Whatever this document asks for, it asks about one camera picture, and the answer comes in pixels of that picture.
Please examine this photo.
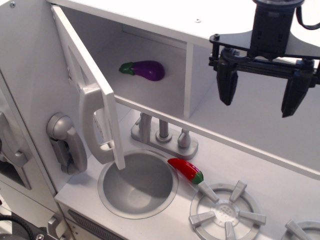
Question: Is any black cable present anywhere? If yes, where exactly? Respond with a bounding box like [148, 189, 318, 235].
[296, 6, 320, 30]

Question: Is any purple toy eggplant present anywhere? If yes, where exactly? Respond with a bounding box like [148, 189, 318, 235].
[119, 60, 166, 82]

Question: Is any silver round sink basin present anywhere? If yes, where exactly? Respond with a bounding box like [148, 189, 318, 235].
[97, 149, 179, 220]

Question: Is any red toy chili pepper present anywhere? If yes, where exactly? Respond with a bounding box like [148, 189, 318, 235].
[167, 158, 204, 185]

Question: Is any white toy kitchen cabinet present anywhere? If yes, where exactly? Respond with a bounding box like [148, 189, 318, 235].
[0, 0, 320, 240]

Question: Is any silver toy wall phone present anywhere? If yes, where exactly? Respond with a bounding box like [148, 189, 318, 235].
[46, 112, 88, 176]

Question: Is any silver stove burner grate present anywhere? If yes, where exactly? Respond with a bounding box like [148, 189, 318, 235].
[188, 180, 267, 240]

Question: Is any white microwave door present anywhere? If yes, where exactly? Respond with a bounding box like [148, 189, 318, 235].
[51, 5, 126, 170]

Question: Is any silver oven door handle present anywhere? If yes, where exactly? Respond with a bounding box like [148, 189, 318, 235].
[47, 216, 65, 240]

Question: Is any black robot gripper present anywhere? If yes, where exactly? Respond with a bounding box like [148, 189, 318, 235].
[209, 31, 320, 118]

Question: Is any silver toy faucet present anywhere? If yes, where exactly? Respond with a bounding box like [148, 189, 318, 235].
[131, 112, 199, 160]

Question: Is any silver fridge door handle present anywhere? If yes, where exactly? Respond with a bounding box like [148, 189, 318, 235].
[0, 112, 32, 168]

